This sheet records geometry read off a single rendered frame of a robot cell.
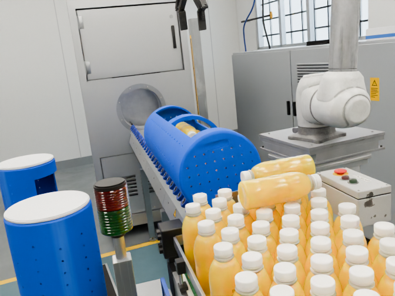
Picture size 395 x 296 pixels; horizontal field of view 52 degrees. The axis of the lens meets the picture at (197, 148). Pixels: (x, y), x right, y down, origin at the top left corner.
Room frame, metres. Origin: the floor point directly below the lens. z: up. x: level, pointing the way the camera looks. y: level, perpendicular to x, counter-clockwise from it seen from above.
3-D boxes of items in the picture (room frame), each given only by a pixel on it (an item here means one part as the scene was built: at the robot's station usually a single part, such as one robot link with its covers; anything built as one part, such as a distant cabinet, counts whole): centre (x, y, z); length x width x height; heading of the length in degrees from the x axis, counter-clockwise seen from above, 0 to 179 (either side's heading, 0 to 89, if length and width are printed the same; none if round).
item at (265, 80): (3.49, -1.07, 0.72); 2.15 x 0.54 x 1.45; 20
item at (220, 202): (1.01, -0.04, 1.09); 0.04 x 0.04 x 0.02
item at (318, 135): (1.74, -0.51, 1.10); 0.22 x 0.18 x 0.06; 32
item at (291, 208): (0.92, -0.21, 1.09); 0.04 x 0.04 x 0.02
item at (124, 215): (0.75, 0.17, 1.18); 0.06 x 0.06 x 0.05
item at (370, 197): (1.08, -0.42, 1.05); 0.20 x 0.10 x 0.10; 13
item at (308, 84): (1.71, -0.52, 1.24); 0.18 x 0.16 x 0.22; 11
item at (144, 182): (3.17, 0.45, 0.31); 0.06 x 0.06 x 0.63; 13
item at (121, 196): (0.75, 0.17, 1.23); 0.06 x 0.06 x 0.04
